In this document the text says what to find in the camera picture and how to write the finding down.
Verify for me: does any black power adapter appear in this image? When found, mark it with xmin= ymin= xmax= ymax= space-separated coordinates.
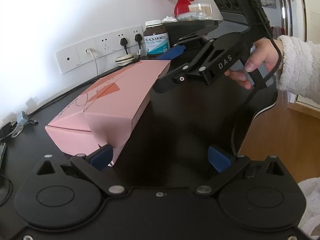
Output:
xmin=0 ymin=121 xmax=18 ymax=141

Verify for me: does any pink cardboard box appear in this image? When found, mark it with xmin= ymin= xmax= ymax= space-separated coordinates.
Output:
xmin=45 ymin=60 xmax=172 ymax=167

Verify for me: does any person's right forearm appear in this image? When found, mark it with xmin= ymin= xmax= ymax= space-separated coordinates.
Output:
xmin=275 ymin=35 xmax=320 ymax=98

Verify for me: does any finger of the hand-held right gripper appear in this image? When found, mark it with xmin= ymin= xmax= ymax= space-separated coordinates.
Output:
xmin=156 ymin=32 xmax=218 ymax=61
xmin=152 ymin=41 xmax=218 ymax=93

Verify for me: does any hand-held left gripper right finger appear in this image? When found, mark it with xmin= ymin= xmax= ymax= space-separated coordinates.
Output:
xmin=195 ymin=145 xmax=285 ymax=195

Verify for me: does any blue power adapter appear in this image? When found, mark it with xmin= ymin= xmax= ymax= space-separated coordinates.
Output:
xmin=16 ymin=111 xmax=30 ymax=127

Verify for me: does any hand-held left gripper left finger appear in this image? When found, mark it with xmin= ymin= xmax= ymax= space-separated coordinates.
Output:
xmin=36 ymin=144 xmax=125 ymax=197

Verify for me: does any black desktop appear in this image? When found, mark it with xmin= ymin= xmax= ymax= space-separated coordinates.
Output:
xmin=0 ymin=17 xmax=279 ymax=240

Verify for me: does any black appliance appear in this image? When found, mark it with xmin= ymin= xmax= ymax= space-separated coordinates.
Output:
xmin=162 ymin=19 xmax=227 ymax=47

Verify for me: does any white wall socket panel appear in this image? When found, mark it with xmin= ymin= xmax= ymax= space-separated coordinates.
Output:
xmin=55 ymin=25 xmax=144 ymax=74

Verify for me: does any white fuzzy robe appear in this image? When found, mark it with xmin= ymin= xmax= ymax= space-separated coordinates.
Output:
xmin=297 ymin=177 xmax=320 ymax=239

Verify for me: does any white charging cable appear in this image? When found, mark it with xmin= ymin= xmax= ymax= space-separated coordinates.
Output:
xmin=85 ymin=48 xmax=98 ymax=77

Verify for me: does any person's right hand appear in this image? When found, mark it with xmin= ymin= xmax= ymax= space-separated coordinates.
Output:
xmin=224 ymin=39 xmax=283 ymax=90

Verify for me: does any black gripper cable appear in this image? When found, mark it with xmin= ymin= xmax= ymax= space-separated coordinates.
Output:
xmin=231 ymin=0 xmax=285 ymax=157

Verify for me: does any red vase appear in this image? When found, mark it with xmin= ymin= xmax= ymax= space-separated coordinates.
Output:
xmin=174 ymin=0 xmax=192 ymax=16

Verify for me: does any smartphone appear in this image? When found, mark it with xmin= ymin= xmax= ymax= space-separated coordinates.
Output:
xmin=0 ymin=142 xmax=7 ymax=171

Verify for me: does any brown supplement bottle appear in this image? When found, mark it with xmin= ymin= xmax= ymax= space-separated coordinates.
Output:
xmin=143 ymin=19 xmax=171 ymax=60

